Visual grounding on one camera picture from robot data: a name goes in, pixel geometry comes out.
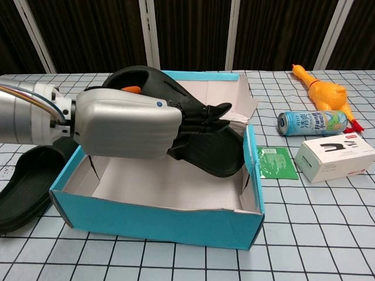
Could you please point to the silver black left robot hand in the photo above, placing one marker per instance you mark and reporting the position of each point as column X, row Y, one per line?
column 126, row 123

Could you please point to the black rubber slipper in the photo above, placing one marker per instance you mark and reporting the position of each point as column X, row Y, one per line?
column 23, row 187
column 211, row 158

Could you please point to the light blue shoe box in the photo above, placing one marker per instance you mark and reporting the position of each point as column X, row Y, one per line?
column 152, row 225

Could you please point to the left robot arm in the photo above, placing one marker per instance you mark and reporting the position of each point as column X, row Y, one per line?
column 26, row 114

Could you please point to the small white product box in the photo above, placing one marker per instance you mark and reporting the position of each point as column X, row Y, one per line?
column 331, row 164

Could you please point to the black curtain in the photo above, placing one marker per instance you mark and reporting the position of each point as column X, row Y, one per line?
column 96, row 35

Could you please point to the green foil packet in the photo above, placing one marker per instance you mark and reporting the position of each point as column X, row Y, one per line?
column 278, row 164

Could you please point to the blue green drink can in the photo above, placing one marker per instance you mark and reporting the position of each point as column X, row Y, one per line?
column 313, row 123

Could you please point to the blue checkered tablecloth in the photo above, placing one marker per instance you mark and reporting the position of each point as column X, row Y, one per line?
column 293, row 234

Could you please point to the yellow rubber chicken toy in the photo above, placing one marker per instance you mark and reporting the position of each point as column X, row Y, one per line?
column 325, row 93

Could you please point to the white metal frame post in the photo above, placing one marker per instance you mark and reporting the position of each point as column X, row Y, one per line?
column 233, row 35
column 329, row 35
column 150, row 35
column 35, row 38

